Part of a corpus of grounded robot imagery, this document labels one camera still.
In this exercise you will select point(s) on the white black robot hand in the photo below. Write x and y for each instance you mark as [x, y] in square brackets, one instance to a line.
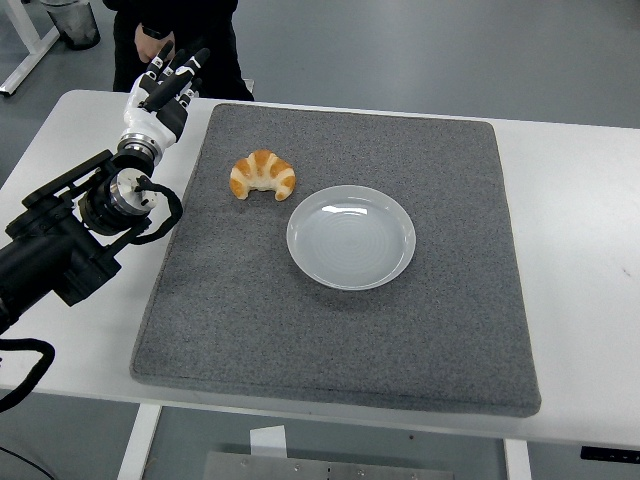
[145, 117]

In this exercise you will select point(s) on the golden croissant bread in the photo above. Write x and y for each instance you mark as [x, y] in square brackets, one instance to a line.
[260, 167]

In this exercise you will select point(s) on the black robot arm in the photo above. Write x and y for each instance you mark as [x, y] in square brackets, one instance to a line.
[40, 255]

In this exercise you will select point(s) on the pale grey round plate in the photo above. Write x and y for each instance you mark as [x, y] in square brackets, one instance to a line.
[350, 240]

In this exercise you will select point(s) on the grey metal plate with screws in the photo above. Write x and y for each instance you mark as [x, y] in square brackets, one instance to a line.
[325, 467]

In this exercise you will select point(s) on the person's hand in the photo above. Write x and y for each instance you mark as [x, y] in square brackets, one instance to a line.
[146, 49]

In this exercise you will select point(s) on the person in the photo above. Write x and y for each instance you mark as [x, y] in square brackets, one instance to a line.
[210, 50]

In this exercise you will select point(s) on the grey felt table mat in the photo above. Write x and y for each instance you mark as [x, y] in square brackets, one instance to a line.
[250, 310]

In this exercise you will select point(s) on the white table leg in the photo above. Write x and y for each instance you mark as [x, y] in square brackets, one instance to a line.
[140, 445]
[517, 462]

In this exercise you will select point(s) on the black table control panel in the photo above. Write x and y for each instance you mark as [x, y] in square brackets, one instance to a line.
[610, 453]

